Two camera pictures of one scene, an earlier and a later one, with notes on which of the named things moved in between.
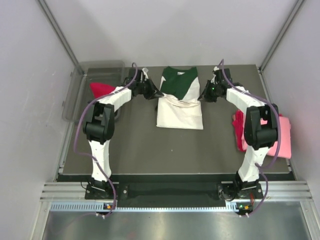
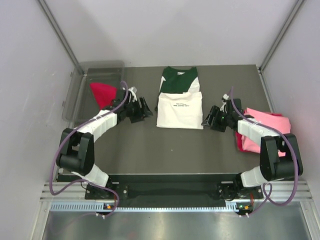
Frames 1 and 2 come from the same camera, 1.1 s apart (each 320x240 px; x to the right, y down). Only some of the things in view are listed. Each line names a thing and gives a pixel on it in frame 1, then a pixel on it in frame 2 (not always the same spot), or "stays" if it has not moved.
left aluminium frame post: (62, 36) stays
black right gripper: (205, 96) to (215, 111)
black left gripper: (153, 92) to (146, 111)
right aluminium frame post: (297, 6) stays
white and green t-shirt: (179, 107) stays
